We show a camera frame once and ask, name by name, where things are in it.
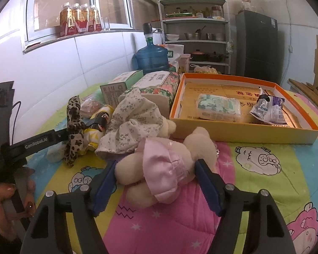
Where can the leopard print scarf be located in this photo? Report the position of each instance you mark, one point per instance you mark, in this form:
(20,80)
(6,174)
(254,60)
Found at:
(74,137)

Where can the green tissue pack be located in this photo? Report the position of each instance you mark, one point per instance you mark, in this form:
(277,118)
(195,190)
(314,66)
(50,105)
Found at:
(218,107)

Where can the black white water pump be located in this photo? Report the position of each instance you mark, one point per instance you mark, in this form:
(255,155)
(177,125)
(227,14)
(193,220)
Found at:
(148,29)

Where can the white floral cloth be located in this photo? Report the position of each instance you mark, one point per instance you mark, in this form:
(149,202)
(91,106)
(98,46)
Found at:
(132,116)

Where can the steel mixing bowls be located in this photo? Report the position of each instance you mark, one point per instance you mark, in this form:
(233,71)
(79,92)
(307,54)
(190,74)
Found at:
(193,35)

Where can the pale green cloth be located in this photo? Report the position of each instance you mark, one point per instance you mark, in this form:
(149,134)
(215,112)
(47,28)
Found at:
(55,153)

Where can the cream teddy bear pink dress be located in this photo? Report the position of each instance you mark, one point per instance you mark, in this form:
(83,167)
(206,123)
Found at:
(161,169)

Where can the dark grey refrigerator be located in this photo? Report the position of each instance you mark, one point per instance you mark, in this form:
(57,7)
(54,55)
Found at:
(255,47)

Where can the blue water jug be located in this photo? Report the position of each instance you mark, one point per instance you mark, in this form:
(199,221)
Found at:
(151,57)

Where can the floral tissue box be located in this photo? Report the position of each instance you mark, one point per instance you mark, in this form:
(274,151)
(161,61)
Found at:
(159,84)

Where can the pink plastic container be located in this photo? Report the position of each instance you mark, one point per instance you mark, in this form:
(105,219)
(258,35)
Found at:
(185,62)

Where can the clay pot red lid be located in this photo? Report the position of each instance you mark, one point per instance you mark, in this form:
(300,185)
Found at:
(198,55)

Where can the clear drinking glass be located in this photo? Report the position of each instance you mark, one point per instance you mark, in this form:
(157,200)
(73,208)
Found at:
(106,23)

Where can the green white carton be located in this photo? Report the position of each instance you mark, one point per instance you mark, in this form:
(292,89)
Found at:
(114,92)

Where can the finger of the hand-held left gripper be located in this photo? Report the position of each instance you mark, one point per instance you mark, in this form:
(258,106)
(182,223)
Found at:
(60,136)

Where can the hanging plastic bag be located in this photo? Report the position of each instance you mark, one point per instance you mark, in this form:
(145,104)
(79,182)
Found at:
(229,47)

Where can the row of seasoning jars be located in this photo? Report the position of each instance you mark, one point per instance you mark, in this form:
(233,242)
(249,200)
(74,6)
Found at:
(196,12)

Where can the white metal shelf rack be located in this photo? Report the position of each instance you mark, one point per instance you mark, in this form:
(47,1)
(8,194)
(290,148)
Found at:
(193,22)

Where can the white sack green label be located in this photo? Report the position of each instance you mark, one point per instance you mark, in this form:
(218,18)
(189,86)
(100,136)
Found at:
(175,50)

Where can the stack of white bowls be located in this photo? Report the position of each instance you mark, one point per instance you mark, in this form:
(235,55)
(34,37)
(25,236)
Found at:
(172,37)

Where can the egg tray in bag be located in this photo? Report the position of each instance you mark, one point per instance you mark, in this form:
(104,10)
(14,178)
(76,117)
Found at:
(204,69)

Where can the purple white plastic packet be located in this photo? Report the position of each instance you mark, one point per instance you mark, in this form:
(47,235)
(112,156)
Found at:
(270,111)

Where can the orange cardboard box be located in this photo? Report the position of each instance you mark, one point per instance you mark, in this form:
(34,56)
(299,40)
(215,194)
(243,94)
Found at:
(228,132)

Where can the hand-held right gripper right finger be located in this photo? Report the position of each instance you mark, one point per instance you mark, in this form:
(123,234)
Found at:
(209,187)

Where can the black wok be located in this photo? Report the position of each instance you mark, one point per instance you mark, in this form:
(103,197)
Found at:
(217,57)

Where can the yellow wipes packet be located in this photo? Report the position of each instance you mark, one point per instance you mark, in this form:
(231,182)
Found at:
(92,136)

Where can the glass jar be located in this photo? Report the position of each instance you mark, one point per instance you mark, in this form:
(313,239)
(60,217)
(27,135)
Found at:
(246,5)

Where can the wooden countertop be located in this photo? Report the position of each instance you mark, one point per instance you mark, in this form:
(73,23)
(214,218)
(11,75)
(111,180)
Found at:
(302,86)

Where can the pink plastic packet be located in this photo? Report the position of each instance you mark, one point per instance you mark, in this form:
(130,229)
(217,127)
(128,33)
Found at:
(91,107)

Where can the bananas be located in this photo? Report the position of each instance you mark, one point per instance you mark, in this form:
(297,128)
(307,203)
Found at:
(180,69)

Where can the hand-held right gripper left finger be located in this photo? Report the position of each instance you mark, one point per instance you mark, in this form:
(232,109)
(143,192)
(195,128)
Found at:
(104,186)

